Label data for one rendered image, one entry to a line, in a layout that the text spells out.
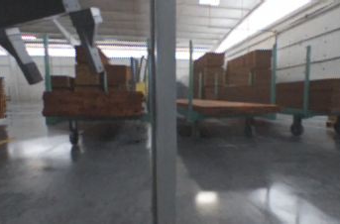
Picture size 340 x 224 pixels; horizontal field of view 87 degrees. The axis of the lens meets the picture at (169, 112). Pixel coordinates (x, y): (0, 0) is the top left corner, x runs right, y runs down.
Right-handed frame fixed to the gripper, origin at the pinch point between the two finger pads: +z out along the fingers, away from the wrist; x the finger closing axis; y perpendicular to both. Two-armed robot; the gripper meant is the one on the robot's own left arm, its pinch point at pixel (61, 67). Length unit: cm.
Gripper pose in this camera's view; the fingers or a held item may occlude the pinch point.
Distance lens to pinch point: 40.7
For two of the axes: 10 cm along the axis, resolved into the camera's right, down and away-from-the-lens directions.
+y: 0.8, -4.8, 8.8
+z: 1.8, 8.7, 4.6
